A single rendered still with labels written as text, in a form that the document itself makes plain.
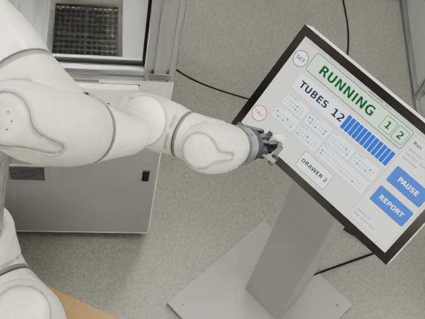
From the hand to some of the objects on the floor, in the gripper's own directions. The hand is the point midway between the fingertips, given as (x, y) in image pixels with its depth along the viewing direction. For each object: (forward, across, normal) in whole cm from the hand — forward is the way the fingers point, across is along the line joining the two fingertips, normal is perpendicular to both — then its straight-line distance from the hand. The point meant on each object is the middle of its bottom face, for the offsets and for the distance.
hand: (276, 141), depth 180 cm
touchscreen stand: (+74, -12, +71) cm, 104 cm away
